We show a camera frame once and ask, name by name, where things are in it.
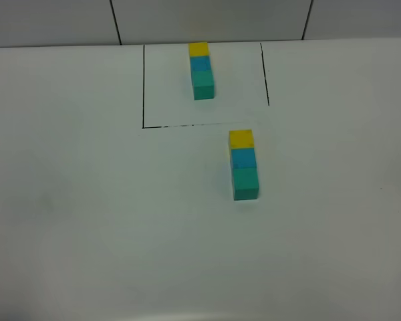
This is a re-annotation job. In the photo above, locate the yellow template cube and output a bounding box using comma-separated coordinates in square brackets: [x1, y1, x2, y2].
[188, 42, 209, 58]

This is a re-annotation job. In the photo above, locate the green template cube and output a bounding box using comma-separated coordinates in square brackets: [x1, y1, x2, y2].
[191, 70, 215, 100]

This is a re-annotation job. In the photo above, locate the blue template cube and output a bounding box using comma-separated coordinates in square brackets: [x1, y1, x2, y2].
[190, 56, 211, 72]

